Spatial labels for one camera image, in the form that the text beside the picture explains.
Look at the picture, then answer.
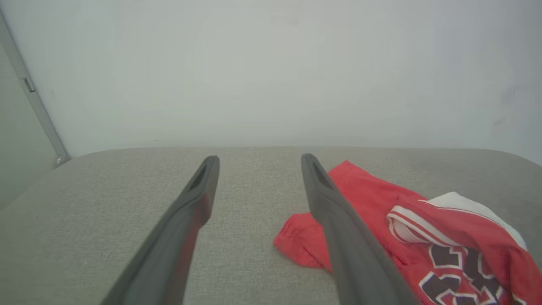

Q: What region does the grey metal pole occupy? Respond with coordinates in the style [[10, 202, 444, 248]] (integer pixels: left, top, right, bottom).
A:
[[0, 13, 71, 166]]

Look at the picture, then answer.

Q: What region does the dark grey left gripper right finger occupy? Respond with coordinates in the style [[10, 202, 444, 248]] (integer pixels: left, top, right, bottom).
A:
[[301, 153, 420, 305]]

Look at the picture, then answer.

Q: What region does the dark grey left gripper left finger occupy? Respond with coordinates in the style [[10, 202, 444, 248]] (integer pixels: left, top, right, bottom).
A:
[[102, 155, 220, 305]]

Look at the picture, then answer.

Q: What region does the red jersey with white trim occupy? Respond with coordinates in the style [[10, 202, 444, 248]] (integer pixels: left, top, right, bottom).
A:
[[273, 160, 542, 305]]

